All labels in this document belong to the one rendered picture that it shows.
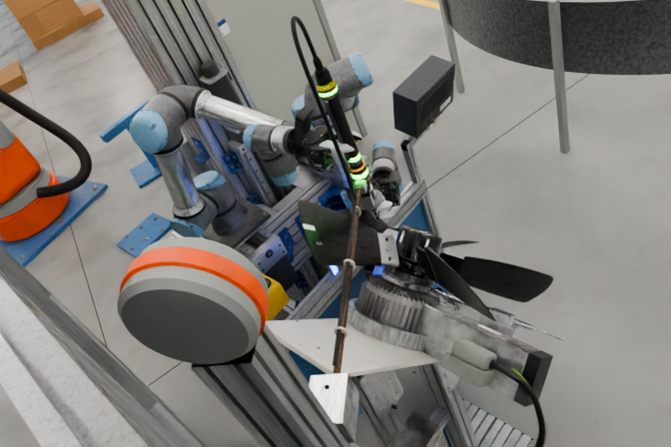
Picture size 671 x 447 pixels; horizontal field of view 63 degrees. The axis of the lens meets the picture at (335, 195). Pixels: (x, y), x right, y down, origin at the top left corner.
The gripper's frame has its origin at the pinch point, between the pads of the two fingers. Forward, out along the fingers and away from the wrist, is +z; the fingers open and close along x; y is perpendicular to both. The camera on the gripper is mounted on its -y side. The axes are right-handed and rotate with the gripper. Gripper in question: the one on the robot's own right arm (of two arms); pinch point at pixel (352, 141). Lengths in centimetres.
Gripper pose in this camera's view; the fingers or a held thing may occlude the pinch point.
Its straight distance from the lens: 132.9
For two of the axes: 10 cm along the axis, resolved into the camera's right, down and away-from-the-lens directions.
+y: 3.2, 7.2, 6.1
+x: -5.0, 6.8, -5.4
